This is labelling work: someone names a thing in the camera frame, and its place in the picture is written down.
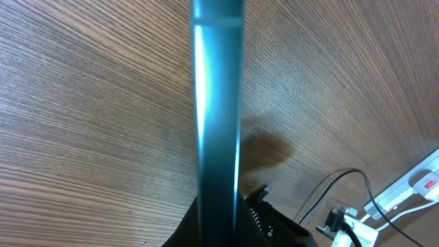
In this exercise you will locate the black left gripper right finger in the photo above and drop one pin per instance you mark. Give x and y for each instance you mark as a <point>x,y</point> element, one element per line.
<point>260,224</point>

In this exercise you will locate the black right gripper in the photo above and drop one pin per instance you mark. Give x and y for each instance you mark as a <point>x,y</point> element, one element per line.
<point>335,220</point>

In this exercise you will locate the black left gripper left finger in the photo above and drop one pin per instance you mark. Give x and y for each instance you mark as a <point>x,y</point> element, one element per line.
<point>187,232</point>

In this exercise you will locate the blue Galaxy smartphone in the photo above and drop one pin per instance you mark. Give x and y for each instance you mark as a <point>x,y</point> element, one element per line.
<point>217,31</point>

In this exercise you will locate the white USB charger plug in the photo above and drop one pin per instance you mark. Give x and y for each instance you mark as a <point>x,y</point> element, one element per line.
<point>426,184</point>

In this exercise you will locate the white power strip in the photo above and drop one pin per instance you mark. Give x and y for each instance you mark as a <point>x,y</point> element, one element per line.
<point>399,191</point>

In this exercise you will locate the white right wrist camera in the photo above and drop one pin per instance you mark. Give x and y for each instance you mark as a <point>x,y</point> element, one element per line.
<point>366,235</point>

